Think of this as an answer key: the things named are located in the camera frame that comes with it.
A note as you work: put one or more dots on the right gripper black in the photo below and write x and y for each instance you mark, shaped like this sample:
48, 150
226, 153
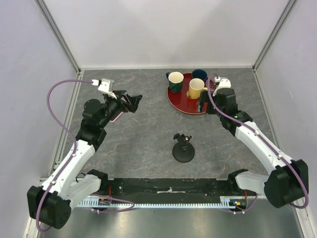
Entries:
205, 97

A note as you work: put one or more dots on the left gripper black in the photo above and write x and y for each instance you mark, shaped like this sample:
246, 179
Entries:
132, 101

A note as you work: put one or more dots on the phone with pink case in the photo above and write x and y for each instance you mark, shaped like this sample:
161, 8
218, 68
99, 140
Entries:
114, 119

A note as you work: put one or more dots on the black phone stand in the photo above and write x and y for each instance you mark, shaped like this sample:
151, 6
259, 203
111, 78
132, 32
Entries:
183, 151

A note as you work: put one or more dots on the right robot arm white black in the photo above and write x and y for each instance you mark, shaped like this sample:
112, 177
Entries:
286, 181

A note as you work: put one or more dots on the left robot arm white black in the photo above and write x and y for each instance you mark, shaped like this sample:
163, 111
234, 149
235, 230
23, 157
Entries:
52, 202

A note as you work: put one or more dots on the yellow mug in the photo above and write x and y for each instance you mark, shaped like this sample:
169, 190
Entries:
196, 86

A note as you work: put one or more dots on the round red tray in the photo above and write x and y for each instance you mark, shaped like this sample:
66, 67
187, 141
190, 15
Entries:
182, 102

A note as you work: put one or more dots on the dark blue mug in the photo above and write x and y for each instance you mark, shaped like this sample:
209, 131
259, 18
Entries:
200, 74

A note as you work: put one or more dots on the green mug cream inside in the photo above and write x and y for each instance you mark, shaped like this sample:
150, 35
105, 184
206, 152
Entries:
175, 80

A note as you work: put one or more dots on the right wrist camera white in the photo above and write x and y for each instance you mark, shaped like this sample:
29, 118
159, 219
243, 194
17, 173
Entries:
219, 83

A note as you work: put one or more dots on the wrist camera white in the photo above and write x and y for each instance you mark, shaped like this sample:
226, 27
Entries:
105, 87
219, 83

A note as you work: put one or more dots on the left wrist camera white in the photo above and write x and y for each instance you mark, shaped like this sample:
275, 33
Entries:
105, 87

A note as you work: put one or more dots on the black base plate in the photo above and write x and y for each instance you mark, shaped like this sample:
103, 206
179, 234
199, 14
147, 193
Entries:
169, 190

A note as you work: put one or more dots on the slotted cable duct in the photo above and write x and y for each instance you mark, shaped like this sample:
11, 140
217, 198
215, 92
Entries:
98, 203

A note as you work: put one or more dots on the left aluminium frame post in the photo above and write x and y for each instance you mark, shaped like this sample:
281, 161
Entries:
57, 33

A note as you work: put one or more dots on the aluminium frame post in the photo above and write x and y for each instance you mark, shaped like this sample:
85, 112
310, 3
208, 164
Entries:
57, 33
275, 31

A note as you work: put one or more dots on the right aluminium frame post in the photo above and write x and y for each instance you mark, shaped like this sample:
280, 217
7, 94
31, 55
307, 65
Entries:
275, 31

